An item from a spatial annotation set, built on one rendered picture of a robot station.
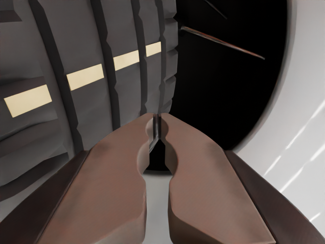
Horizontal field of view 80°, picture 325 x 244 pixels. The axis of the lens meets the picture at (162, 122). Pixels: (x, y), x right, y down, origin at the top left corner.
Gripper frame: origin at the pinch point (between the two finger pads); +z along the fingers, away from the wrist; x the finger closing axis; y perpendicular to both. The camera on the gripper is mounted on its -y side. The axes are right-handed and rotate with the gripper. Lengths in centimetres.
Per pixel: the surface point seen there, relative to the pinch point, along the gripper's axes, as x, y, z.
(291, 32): 20.2, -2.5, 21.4
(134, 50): -1.8, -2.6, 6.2
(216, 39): 18, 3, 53
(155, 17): -0.1, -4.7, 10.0
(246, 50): 26, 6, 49
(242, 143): 18.2, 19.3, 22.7
